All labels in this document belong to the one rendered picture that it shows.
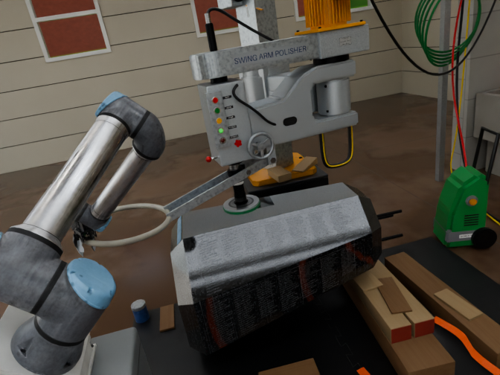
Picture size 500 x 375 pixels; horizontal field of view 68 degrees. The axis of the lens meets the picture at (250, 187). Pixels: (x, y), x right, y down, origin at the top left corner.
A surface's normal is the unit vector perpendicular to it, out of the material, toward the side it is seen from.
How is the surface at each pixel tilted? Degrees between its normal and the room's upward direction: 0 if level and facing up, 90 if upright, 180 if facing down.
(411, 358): 0
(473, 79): 90
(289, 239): 45
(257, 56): 90
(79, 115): 90
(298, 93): 90
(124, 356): 0
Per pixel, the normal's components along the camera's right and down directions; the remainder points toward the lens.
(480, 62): 0.22, 0.33
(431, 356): -0.15, -0.92
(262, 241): 0.05, -0.41
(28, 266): 0.60, -0.36
